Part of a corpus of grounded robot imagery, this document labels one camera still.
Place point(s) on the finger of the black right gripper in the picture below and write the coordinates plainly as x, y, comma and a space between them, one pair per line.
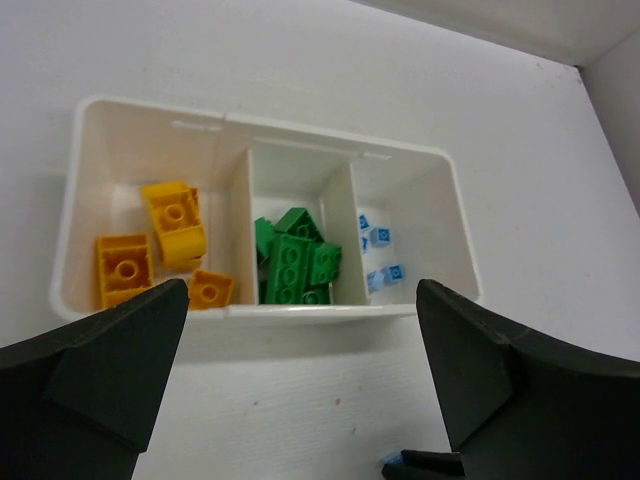
413, 464

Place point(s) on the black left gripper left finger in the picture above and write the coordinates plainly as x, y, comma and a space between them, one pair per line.
81, 401

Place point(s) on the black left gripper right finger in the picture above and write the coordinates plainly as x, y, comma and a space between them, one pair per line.
520, 404

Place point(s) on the yellow bee lego figure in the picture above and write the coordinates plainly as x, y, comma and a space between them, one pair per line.
124, 267

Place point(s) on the small yellow lego brick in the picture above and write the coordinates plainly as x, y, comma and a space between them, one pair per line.
210, 290

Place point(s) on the light blue lego brick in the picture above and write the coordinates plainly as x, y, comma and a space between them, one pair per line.
375, 281
380, 237
364, 224
393, 274

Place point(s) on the yellow striped lego body brick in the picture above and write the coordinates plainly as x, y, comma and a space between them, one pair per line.
177, 224

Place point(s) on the small green lego brick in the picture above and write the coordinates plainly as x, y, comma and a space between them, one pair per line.
324, 259

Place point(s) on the green lego brick stack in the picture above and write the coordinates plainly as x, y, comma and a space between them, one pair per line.
283, 268

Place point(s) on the white divided plastic container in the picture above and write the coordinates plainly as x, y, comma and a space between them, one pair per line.
245, 168

